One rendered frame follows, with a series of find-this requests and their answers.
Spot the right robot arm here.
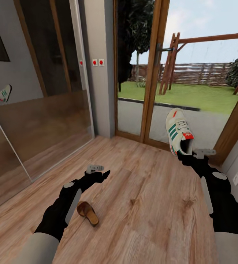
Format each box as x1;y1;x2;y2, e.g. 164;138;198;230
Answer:
177;149;238;264

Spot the gym shoe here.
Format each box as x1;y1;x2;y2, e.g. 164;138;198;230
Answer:
165;107;194;156

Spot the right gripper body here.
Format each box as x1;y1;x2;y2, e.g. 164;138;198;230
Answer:
182;155;209;172

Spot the sandal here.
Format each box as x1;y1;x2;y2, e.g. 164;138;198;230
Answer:
77;201;99;227

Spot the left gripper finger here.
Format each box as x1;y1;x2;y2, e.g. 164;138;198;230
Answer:
103;170;110;181

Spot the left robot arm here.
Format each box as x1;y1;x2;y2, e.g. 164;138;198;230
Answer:
12;164;110;264

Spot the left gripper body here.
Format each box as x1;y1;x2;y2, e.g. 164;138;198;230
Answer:
84;171;103;187

